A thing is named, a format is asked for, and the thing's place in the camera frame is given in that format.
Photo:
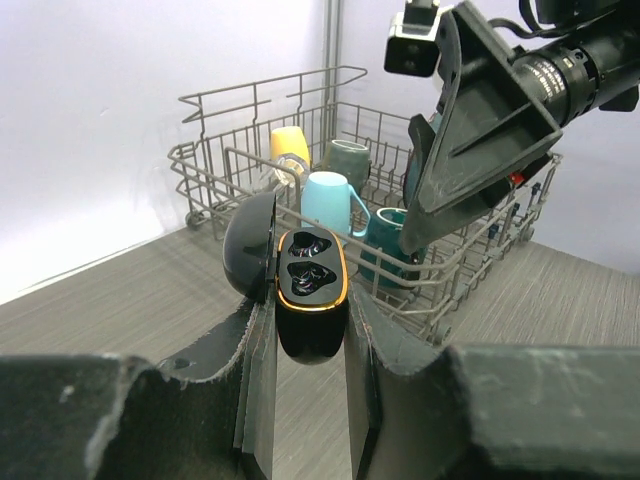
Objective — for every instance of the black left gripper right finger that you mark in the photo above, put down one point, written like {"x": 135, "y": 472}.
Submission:
{"x": 487, "y": 411}

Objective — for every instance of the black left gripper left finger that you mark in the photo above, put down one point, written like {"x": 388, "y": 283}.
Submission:
{"x": 206, "y": 412}

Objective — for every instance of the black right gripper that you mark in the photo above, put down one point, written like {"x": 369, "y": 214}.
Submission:
{"x": 492, "y": 127}

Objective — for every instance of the black gold-trimmed earbud case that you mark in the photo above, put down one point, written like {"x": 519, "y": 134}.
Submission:
{"x": 306, "y": 271}

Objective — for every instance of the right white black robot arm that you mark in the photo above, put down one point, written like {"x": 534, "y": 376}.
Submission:
{"x": 576, "y": 56}

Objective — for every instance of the grey-green mug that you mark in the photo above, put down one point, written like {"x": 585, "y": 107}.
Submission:
{"x": 350, "y": 159}

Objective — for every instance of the light blue mug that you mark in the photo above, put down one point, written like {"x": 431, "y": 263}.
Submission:
{"x": 326, "y": 199}

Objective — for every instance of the dark teal mug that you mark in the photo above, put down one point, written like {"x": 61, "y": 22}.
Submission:
{"x": 384, "y": 231}

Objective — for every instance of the yellow mug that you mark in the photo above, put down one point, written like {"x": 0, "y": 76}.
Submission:
{"x": 289, "y": 148}

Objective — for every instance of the clear drinking glass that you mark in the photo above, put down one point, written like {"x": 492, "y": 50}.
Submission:
{"x": 282, "y": 176}

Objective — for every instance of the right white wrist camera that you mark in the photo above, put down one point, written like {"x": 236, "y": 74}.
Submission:
{"x": 411, "y": 47}

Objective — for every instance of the grey wire dish rack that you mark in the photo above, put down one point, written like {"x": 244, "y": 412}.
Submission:
{"x": 229, "y": 161}

